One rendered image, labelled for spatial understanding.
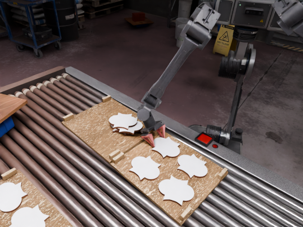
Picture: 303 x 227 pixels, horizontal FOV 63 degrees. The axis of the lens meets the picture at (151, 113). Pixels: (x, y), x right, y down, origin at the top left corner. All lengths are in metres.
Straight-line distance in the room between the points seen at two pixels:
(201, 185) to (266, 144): 1.90
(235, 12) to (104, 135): 0.98
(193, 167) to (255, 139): 1.85
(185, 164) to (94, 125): 0.54
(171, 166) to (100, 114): 0.54
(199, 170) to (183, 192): 0.14
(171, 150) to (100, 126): 0.41
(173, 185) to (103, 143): 0.41
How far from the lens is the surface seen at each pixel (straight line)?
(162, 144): 1.23
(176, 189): 1.07
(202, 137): 1.34
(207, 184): 1.12
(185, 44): 1.03
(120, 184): 1.11
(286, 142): 3.08
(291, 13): 1.08
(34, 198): 1.12
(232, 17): 1.55
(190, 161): 1.17
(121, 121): 1.31
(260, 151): 2.82
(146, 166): 1.13
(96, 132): 1.32
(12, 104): 1.47
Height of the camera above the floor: 1.80
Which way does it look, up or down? 37 degrees down
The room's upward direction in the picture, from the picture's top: 3 degrees clockwise
